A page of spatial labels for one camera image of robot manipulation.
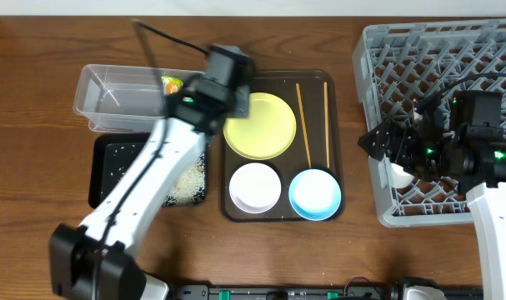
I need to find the white cup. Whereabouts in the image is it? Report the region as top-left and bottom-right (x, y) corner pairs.
(390, 163), (414, 189)

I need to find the wooden chopstick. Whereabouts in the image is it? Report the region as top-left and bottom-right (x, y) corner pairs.
(295, 82), (312, 168)
(323, 82), (330, 168)

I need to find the light blue bowl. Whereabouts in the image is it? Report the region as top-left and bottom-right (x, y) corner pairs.
(288, 169), (342, 221)

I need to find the yellow round plate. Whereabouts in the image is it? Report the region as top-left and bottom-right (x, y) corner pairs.
(223, 92), (297, 160)

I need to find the white bowl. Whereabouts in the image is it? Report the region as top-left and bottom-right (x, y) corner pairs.
(228, 162), (282, 214)

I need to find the green snack wrapper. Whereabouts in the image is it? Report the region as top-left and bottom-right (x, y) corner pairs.
(161, 75), (183, 95)

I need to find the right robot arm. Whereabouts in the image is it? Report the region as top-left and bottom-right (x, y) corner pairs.
(358, 91), (506, 299)

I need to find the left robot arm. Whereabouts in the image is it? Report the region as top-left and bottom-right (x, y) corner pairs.
(48, 44), (256, 299)

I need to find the grey dishwasher rack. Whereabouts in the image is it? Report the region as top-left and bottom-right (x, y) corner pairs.
(353, 18), (506, 228)

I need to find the black waste bin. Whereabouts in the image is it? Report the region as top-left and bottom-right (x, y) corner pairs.
(88, 133), (208, 208)

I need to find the brown serving tray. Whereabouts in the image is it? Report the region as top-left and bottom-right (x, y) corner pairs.
(219, 69), (343, 223)

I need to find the spilled rice pile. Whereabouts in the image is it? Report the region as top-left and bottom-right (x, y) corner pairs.
(163, 154), (207, 207)

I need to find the clear plastic bin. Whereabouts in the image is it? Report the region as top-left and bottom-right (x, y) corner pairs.
(73, 64), (196, 133)

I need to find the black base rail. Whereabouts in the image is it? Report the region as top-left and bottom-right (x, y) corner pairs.
(167, 277), (483, 300)

